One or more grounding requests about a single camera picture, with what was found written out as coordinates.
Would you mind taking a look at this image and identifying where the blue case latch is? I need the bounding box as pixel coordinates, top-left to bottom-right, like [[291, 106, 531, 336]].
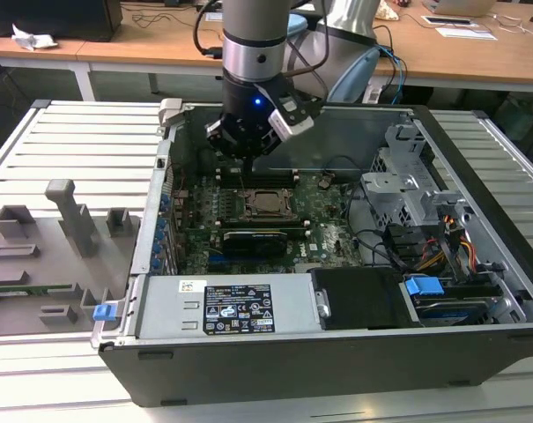
[[93, 303, 116, 323]]

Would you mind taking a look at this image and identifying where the black graphics card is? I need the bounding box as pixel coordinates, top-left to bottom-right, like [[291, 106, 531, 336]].
[[221, 228, 289, 260]]

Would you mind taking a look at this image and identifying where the yellow orange red wire bundle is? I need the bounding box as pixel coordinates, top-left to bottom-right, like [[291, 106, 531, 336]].
[[418, 211, 477, 272]]

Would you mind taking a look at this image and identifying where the grey case corner latch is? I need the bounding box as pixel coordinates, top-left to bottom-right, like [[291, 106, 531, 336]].
[[158, 97, 186, 129]]

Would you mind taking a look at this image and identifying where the green motherboard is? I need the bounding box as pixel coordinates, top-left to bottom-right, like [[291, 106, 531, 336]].
[[171, 169, 368, 275]]

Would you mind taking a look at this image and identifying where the green RAM stick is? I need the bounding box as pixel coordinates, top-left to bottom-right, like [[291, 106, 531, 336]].
[[0, 284, 73, 294]]

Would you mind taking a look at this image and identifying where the wooden desk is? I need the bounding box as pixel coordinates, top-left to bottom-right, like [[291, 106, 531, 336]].
[[0, 26, 95, 102], [76, 0, 533, 96]]

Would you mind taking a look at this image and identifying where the silver metal handle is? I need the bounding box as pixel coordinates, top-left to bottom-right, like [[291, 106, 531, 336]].
[[314, 288, 333, 318]]

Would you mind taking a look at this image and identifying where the black plastic shroud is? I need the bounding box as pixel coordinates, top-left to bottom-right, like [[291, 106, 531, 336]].
[[312, 266, 421, 331]]

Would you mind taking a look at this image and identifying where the metal socket cover frame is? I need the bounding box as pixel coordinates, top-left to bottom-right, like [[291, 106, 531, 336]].
[[246, 189, 297, 219]]

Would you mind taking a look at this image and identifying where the black wire bundle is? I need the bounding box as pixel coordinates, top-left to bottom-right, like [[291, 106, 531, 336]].
[[349, 184, 426, 271]]

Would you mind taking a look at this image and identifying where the blue expansion slot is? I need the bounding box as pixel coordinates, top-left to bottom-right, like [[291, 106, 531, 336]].
[[207, 249, 232, 272]]

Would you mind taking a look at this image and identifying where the silver metal drive cage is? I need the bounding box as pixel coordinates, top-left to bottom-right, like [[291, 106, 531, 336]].
[[360, 122, 474, 230]]

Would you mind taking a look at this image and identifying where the black open PC case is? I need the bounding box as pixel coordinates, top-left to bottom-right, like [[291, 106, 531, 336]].
[[92, 97, 533, 409]]

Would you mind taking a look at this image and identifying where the white printed paper sheet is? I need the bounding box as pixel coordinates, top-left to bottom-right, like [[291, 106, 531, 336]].
[[435, 26, 499, 41]]

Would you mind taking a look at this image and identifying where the blue cable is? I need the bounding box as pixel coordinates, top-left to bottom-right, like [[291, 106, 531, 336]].
[[378, 43, 409, 105]]

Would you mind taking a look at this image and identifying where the grey power supply with label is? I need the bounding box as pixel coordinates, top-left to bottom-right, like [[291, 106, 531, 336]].
[[136, 272, 320, 340]]

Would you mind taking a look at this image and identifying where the hard disk with blue label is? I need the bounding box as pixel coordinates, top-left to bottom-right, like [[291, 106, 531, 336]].
[[414, 298, 492, 328]]

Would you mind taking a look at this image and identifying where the blue disk carrier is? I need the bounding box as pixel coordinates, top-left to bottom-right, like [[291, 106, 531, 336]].
[[404, 273, 446, 309]]

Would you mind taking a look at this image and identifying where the grey plastic parts rack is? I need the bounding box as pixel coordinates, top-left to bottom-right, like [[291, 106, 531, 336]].
[[0, 178, 142, 338]]

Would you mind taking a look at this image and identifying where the CPU socket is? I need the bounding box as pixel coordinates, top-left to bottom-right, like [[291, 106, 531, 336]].
[[242, 188, 300, 221]]

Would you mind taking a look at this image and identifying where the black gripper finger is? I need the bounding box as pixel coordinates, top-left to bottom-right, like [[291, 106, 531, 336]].
[[249, 128, 285, 174], [204, 117, 255, 174]]

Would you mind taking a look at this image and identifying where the white framed tablet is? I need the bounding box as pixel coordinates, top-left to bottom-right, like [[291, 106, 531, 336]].
[[421, 15, 481, 28]]

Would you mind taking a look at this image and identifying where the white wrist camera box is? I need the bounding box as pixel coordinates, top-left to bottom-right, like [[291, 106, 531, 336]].
[[267, 97, 316, 143]]

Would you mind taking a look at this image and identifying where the crumpled white paper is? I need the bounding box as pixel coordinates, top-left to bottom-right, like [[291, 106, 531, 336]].
[[11, 22, 60, 52]]

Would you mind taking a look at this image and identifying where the large black box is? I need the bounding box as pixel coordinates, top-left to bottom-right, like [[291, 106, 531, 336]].
[[0, 0, 124, 43]]

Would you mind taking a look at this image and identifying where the crumpled beige bag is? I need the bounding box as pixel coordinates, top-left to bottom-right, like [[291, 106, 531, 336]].
[[375, 0, 402, 22]]

